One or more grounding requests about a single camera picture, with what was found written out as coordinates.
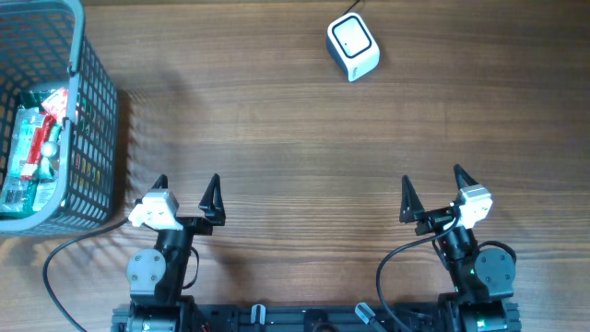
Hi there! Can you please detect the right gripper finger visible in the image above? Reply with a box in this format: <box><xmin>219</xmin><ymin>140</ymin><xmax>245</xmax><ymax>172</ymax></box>
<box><xmin>399</xmin><ymin>175</ymin><xmax>425</xmax><ymax>223</ymax></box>
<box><xmin>454</xmin><ymin>164</ymin><xmax>478</xmax><ymax>189</ymax></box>

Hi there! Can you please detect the red white toothpaste box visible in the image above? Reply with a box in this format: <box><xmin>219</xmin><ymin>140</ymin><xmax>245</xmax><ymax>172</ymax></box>
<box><xmin>20</xmin><ymin>114</ymin><xmax>55</xmax><ymax>180</ymax></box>

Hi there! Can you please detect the green white sponge package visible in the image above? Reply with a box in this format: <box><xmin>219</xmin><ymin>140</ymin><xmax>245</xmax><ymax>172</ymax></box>
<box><xmin>1</xmin><ymin>89</ymin><xmax>62</xmax><ymax>219</ymax></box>

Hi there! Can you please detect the clear Vim dish soap bottle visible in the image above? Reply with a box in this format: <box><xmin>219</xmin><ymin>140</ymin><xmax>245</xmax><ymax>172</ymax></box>
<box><xmin>39</xmin><ymin>141</ymin><xmax>60</xmax><ymax>181</ymax></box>

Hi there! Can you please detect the red white Kleenex tissue pack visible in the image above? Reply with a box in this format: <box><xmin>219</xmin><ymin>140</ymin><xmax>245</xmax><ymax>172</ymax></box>
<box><xmin>41</xmin><ymin>88</ymin><xmax>68</xmax><ymax>124</ymax></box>

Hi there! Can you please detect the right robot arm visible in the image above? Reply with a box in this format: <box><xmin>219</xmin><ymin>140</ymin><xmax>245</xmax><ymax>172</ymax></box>
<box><xmin>393</xmin><ymin>164</ymin><xmax>522</xmax><ymax>332</ymax></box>

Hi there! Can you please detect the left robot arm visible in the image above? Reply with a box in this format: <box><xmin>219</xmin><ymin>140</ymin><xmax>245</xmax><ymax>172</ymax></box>
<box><xmin>111</xmin><ymin>174</ymin><xmax>226</xmax><ymax>332</ymax></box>

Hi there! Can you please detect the white barcode scanner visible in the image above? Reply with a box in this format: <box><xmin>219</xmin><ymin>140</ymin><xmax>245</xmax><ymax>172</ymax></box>
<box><xmin>326</xmin><ymin>13</ymin><xmax>381</xmax><ymax>82</ymax></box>

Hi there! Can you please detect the grey plastic shopping basket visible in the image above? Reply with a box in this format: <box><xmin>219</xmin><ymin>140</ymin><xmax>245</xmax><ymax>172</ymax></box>
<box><xmin>1</xmin><ymin>0</ymin><xmax>119</xmax><ymax>236</ymax></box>

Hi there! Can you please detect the black mounting rail base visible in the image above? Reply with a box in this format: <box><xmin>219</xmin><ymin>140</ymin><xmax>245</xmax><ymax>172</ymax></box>
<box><xmin>112</xmin><ymin>302</ymin><xmax>522</xmax><ymax>332</ymax></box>

